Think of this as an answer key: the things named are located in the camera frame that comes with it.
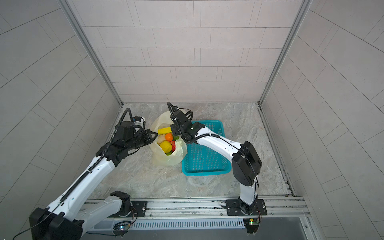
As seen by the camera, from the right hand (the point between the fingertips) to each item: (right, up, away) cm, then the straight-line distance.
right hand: (174, 125), depth 83 cm
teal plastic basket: (+17, -21, +6) cm, 28 cm away
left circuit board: (-20, -44, -19) cm, 51 cm away
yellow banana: (-5, -3, -2) cm, 6 cm away
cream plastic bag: (-5, +3, -4) cm, 7 cm away
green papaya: (0, -8, +9) cm, 12 cm away
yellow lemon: (-4, -12, -2) cm, 12 cm away
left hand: (-5, -3, -8) cm, 10 cm away
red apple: (-1, -11, +4) cm, 12 cm away
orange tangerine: (-4, -8, +6) cm, 10 cm away
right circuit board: (+38, -44, -16) cm, 61 cm away
